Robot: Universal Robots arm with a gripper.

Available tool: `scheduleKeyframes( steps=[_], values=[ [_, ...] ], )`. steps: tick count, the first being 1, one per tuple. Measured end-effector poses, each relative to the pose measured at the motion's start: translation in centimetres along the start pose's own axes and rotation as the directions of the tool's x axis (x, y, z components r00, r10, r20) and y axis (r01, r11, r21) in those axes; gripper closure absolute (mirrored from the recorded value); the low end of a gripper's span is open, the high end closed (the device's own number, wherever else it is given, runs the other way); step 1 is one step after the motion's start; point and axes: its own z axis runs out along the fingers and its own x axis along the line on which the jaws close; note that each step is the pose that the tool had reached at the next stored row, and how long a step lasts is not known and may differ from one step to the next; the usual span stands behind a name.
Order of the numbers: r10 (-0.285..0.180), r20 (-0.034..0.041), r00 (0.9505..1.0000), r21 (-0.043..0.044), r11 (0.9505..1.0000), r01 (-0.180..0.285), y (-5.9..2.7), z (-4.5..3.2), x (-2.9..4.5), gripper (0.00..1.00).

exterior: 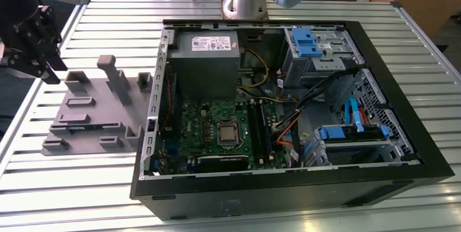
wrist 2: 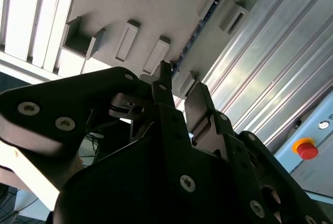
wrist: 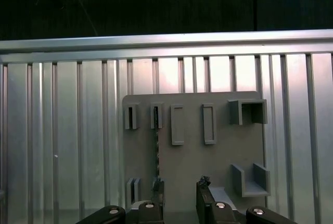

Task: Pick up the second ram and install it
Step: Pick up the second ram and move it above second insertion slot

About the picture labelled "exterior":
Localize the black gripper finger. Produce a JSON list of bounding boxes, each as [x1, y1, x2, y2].
[[5, 50, 61, 85], [33, 5, 68, 71]]

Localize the black RAM slot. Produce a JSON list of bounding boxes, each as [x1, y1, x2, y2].
[[247, 100, 263, 162], [254, 100, 270, 162]]

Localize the grey parts rack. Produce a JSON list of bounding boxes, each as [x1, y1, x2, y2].
[[40, 54, 154, 157]]

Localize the grey power supply unit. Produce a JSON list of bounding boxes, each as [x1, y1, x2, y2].
[[168, 31, 242, 103]]

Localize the green motherboard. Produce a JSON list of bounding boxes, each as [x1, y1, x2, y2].
[[154, 99, 289, 175]]

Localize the silver CPU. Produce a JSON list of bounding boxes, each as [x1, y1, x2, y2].
[[218, 126, 239, 141]]

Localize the CPU socket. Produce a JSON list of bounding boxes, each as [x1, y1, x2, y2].
[[214, 118, 246, 151]]

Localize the black graphics card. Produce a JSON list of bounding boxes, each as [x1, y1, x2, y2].
[[196, 154, 250, 173]]

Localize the metal drive cage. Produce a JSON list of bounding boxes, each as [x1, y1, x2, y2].
[[282, 26, 365, 88]]

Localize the black PC case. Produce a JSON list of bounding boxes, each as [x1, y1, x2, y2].
[[128, 19, 456, 221]]

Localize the hard disk in blue carrier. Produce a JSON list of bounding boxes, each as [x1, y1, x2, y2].
[[318, 124, 390, 143]]

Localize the yellow wire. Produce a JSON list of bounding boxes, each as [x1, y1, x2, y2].
[[236, 48, 270, 90]]

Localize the orange wire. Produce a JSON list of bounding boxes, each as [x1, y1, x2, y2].
[[275, 127, 301, 147]]

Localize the black cable bundle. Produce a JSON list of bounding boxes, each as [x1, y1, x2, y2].
[[275, 69, 361, 133]]

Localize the blue flat cable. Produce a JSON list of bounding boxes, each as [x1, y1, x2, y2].
[[345, 97, 365, 132]]

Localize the orange flat cable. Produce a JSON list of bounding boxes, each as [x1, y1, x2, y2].
[[362, 109, 377, 128]]

